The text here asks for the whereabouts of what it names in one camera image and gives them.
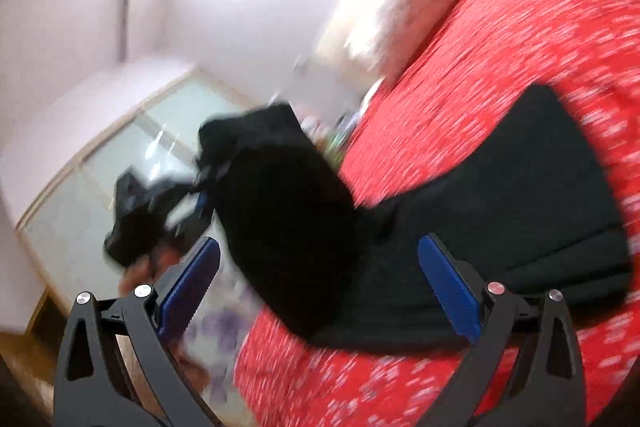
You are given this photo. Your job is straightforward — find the red floral bedspread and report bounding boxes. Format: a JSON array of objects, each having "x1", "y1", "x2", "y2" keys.
[{"x1": 234, "y1": 0, "x2": 640, "y2": 427}]

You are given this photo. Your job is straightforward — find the black pants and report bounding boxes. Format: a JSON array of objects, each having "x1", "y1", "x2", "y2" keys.
[{"x1": 196, "y1": 84, "x2": 632, "y2": 352}]

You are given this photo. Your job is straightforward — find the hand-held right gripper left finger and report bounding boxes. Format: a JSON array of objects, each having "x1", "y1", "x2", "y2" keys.
[{"x1": 52, "y1": 236, "x2": 223, "y2": 427}]

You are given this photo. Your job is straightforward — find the floral sliding-door wardrobe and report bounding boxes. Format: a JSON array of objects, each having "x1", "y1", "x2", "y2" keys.
[{"x1": 14, "y1": 66, "x2": 283, "y2": 413}]

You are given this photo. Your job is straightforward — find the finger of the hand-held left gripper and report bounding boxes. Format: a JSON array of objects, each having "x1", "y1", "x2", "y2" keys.
[
  {"x1": 167, "y1": 188, "x2": 217, "y2": 244},
  {"x1": 147, "y1": 171, "x2": 206, "y2": 210}
]

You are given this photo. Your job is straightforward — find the person's left hand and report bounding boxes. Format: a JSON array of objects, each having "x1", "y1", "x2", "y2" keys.
[{"x1": 120, "y1": 249, "x2": 176, "y2": 298}]

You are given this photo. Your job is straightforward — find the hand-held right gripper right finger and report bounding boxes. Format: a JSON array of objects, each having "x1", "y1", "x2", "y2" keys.
[{"x1": 412, "y1": 233, "x2": 587, "y2": 427}]

